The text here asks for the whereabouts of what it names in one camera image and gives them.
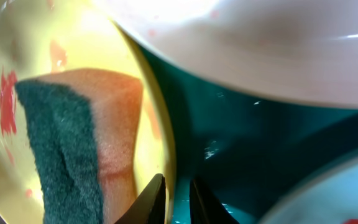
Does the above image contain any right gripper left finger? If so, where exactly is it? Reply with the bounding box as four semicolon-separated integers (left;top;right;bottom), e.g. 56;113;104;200
115;174;166;224

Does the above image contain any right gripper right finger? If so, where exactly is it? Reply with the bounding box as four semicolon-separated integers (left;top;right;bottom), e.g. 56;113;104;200
189;177;239;224

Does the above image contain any green scrub sponge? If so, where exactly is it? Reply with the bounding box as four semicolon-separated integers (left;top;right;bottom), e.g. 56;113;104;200
15;69;143;224

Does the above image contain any white plate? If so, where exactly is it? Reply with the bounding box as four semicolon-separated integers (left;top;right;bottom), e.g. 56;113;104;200
95;0;358;109

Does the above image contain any yellow plate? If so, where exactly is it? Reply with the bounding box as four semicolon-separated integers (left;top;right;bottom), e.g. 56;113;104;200
0;0;176;223

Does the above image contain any blue plastic tray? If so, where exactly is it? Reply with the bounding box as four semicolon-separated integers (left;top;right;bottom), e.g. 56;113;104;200
129;37;358;224

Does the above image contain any light blue plate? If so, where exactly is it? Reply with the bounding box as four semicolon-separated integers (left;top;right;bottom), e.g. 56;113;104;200
260;156;358;224

